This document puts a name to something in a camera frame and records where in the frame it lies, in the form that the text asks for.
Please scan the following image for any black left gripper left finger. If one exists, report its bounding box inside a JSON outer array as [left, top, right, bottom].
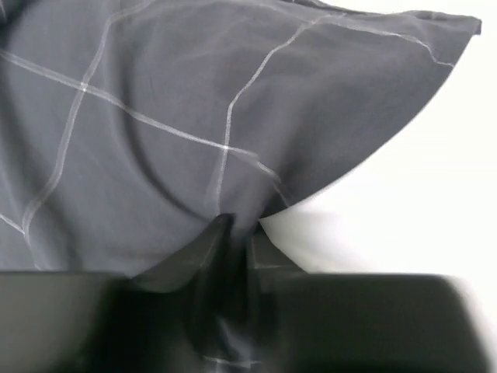
[[1, 214, 233, 372]]

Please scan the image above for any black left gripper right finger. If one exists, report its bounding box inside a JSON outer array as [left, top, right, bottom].
[[248, 232, 492, 372]]

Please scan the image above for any dark grey checked pillowcase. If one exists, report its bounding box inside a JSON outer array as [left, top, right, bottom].
[[1, 1, 481, 372]]

